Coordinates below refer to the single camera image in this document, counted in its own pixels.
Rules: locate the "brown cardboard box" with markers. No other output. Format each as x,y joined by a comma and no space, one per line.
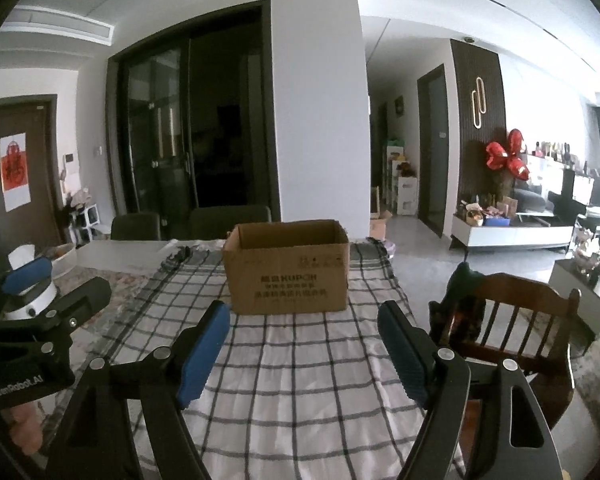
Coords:
287,275

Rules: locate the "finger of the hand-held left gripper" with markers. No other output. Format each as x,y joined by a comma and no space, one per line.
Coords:
27,275
80,297

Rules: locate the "dark room door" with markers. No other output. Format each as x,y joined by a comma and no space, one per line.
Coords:
434,155

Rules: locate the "clip shaped wall light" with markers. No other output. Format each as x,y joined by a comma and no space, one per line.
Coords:
478,105

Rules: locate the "wooden chair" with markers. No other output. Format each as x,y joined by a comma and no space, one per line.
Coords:
525,330

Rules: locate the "red foil balloons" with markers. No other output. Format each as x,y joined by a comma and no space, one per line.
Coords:
507,155

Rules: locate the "white round appliance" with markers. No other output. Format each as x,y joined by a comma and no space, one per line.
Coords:
35,300

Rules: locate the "red door poster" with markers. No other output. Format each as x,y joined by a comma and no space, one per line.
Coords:
15,172

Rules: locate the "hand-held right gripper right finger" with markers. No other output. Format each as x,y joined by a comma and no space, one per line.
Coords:
405,355

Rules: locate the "dark glass sliding door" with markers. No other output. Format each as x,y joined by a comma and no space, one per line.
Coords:
205,120

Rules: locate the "white shelf unit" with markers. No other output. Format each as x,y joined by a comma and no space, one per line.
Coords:
405,190

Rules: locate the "person's left hand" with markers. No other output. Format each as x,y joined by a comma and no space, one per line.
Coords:
26,430

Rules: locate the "dark jacket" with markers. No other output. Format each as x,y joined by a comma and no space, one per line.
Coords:
460,310

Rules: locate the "floral table mat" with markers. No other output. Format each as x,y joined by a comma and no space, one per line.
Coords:
117,295

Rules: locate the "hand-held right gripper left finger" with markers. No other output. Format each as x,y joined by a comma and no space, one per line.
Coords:
202,357

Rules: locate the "checkered tablecloth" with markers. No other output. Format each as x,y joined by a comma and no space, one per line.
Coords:
305,395

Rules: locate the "white tv cabinet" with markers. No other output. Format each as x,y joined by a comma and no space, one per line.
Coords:
515,235

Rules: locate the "dark sofa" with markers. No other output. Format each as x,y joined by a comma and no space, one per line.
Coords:
532,197

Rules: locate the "grey side cabinet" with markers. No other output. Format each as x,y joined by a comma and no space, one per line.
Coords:
587,300

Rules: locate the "dark dining chair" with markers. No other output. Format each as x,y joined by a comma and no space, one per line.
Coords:
230,221
135,226

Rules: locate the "small floor cardboard box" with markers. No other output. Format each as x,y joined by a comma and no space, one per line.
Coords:
380,227

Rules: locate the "dark object on table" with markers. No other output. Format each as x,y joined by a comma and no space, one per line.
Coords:
177,257

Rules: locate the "white cube shelf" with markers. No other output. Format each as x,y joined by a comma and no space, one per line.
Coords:
86,225

